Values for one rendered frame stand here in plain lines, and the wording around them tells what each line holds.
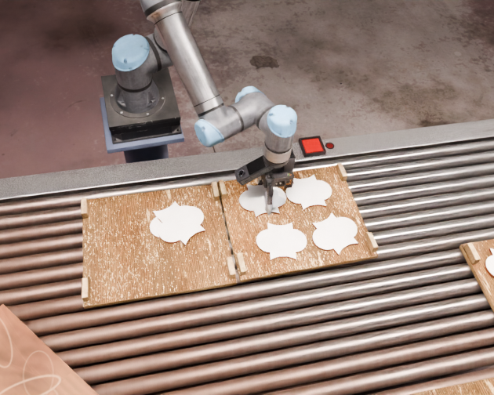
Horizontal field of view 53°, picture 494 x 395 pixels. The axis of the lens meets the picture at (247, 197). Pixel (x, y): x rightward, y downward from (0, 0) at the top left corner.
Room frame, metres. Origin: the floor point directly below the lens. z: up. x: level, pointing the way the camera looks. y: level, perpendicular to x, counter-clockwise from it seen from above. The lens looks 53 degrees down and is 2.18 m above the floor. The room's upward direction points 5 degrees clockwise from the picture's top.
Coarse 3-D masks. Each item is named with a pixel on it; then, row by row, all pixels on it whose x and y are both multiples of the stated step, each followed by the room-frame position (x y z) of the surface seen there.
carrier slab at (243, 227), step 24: (240, 192) 0.94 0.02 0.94; (336, 192) 0.97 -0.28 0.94; (240, 216) 0.85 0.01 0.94; (264, 216) 0.86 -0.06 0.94; (288, 216) 0.86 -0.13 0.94; (312, 216) 0.87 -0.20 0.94; (336, 216) 0.88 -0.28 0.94; (360, 216) 0.89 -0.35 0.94; (240, 240) 0.77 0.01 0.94; (360, 240) 0.80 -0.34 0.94; (264, 264) 0.69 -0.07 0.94; (288, 264) 0.70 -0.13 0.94; (312, 264) 0.71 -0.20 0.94; (336, 264) 0.72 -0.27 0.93
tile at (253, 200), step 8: (248, 184) 0.97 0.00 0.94; (248, 192) 0.94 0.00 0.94; (256, 192) 0.94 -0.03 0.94; (264, 192) 0.94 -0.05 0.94; (280, 192) 0.95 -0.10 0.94; (240, 200) 0.90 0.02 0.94; (248, 200) 0.91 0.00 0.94; (256, 200) 0.91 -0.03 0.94; (264, 200) 0.91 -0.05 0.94; (248, 208) 0.87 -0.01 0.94; (256, 208) 0.88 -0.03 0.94; (264, 208) 0.88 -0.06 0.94; (272, 208) 0.88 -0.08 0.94; (256, 216) 0.85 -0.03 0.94
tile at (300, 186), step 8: (312, 176) 1.02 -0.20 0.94; (296, 184) 0.98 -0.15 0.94; (304, 184) 0.99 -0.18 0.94; (312, 184) 0.99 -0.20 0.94; (320, 184) 0.99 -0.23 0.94; (328, 184) 1.00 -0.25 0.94; (288, 192) 0.95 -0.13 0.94; (296, 192) 0.95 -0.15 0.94; (304, 192) 0.96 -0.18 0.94; (312, 192) 0.96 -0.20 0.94; (320, 192) 0.96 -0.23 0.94; (328, 192) 0.96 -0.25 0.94; (296, 200) 0.92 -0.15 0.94; (304, 200) 0.93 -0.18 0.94; (312, 200) 0.93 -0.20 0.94; (320, 200) 0.93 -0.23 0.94; (304, 208) 0.89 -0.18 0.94
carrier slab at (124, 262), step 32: (160, 192) 0.91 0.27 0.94; (192, 192) 0.92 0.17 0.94; (96, 224) 0.78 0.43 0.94; (128, 224) 0.79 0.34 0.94; (224, 224) 0.82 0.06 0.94; (96, 256) 0.67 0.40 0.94; (128, 256) 0.68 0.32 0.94; (160, 256) 0.69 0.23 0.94; (192, 256) 0.70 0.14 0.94; (224, 256) 0.71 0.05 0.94; (96, 288) 0.57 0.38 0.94; (128, 288) 0.58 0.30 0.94; (160, 288) 0.59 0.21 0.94; (192, 288) 0.60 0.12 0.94
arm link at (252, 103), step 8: (248, 88) 1.03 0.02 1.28; (240, 96) 1.01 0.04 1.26; (248, 96) 1.00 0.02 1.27; (256, 96) 1.00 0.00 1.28; (264, 96) 1.01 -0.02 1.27; (232, 104) 0.97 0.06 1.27; (240, 104) 0.97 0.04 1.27; (248, 104) 0.97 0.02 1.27; (256, 104) 0.98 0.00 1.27; (264, 104) 0.98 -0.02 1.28; (272, 104) 0.98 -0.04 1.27; (240, 112) 0.94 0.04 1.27; (248, 112) 0.95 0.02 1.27; (256, 112) 0.96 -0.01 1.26; (264, 112) 0.95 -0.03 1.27; (248, 120) 0.94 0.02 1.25; (256, 120) 0.94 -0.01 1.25; (248, 128) 0.94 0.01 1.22
